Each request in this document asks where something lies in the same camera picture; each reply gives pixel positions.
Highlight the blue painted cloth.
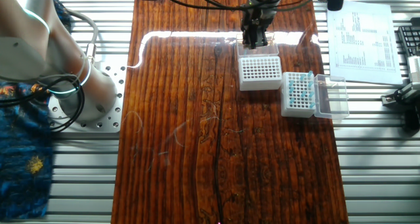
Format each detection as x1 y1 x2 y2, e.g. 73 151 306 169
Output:
0 0 74 220

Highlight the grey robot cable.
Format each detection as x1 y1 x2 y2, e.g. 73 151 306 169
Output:
65 9 100 64

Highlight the brown wooden board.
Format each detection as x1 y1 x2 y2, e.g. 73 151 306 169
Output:
110 0 349 224

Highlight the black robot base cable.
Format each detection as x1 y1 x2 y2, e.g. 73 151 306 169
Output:
0 76 86 133

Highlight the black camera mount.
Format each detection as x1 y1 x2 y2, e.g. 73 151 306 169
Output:
380 82 420 131

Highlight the silver perforated base plate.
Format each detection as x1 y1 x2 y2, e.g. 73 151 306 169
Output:
48 62 127 133

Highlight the black keyboard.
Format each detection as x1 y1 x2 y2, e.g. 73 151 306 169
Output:
397 25 420 58

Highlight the printed paper sheet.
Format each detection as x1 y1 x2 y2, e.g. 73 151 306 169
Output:
327 0 404 86

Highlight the clear plastic holder lid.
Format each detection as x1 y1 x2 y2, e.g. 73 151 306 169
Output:
235 32 280 58
313 74 350 120

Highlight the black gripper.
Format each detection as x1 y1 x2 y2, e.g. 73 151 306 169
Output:
241 6 274 50

